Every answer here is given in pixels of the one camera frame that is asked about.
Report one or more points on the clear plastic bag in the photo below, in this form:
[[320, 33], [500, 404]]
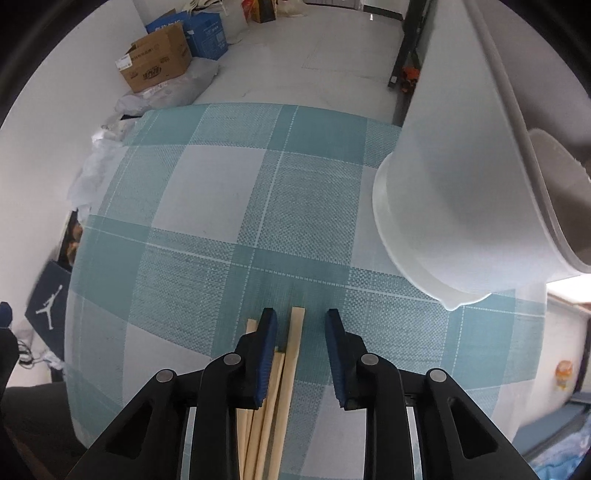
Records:
[[97, 170]]

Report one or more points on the brown shoes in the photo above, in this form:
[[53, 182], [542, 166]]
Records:
[[74, 244]]

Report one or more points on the blue printed blanket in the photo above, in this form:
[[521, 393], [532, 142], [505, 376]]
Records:
[[563, 447]]

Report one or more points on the person's dark clothing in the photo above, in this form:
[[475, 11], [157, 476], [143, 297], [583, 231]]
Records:
[[37, 424]]

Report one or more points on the white utensil holder grey inside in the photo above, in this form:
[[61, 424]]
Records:
[[452, 194]]

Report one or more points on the bunch of wooden chopsticks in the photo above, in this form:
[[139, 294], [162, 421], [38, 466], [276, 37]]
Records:
[[251, 443]]

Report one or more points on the red and yellow bag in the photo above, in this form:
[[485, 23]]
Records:
[[248, 7]]

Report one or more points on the dark blue shoe box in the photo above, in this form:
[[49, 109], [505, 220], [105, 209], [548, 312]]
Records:
[[48, 309]]

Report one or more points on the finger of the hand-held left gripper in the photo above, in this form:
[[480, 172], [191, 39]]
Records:
[[7, 355]]

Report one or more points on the small orange item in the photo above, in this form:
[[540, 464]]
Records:
[[410, 78]]

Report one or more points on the beige tote bag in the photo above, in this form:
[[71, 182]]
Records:
[[291, 7]]

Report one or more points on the black metal frame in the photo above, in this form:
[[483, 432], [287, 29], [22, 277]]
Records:
[[411, 37]]

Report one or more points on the wooden chopstick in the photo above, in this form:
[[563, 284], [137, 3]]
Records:
[[291, 360]]

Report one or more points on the teal checked tablecloth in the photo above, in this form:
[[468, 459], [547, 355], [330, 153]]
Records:
[[207, 221]]

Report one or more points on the black paper bag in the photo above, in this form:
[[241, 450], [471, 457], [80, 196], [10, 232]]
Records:
[[264, 11]]

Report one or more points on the brown cardboard box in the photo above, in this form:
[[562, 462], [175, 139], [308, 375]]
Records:
[[157, 60]]

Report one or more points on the grey plastic bag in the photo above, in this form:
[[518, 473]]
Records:
[[184, 87]]

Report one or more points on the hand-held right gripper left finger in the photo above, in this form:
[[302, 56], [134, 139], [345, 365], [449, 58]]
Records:
[[265, 360]]

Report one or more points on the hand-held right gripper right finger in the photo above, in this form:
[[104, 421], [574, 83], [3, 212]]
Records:
[[339, 364]]

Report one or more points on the blue cardboard box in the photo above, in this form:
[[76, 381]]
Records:
[[207, 32]]

